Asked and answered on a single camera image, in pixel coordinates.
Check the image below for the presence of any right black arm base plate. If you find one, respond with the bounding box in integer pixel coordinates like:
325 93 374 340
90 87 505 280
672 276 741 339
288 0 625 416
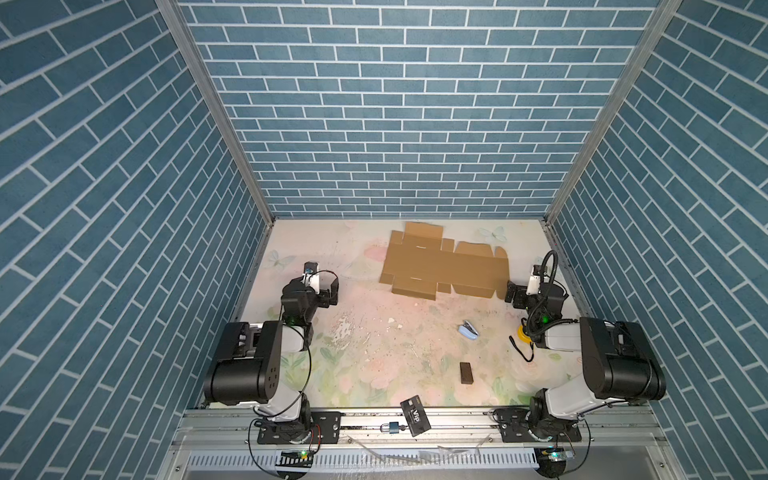
490 406 582 443

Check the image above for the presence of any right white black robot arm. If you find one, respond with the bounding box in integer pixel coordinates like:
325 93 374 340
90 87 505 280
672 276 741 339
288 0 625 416
505 278 667 437

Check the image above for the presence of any brown cardboard box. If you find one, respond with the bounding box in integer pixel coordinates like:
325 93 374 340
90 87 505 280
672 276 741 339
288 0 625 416
380 222 510 300

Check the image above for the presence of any yellow tape measure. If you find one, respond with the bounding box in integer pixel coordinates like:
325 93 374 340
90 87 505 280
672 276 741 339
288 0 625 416
508 326 535 363

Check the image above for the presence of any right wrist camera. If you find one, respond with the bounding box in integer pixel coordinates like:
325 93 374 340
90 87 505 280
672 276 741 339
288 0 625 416
526 264 546 296

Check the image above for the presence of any light blue stapler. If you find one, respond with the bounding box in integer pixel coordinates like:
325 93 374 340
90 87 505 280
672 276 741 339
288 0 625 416
458 321 479 340

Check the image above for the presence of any aluminium front rail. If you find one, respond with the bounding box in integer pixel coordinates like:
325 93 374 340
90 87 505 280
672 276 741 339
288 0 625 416
171 404 669 450

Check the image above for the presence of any small dark brown block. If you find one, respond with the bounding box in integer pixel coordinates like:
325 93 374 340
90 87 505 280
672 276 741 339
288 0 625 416
459 362 474 385

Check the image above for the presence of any small blue connector on rail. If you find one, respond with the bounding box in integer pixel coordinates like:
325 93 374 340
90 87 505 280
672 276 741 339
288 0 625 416
380 421 403 434

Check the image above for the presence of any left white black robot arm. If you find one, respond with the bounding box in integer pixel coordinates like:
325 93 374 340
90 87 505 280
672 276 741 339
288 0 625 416
203 270 339 429

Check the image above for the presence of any white perforated cable duct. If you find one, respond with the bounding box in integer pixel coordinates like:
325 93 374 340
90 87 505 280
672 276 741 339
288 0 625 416
187 447 539 473

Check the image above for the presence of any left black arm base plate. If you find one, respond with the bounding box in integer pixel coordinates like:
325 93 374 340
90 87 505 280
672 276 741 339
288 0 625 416
256 410 342 446

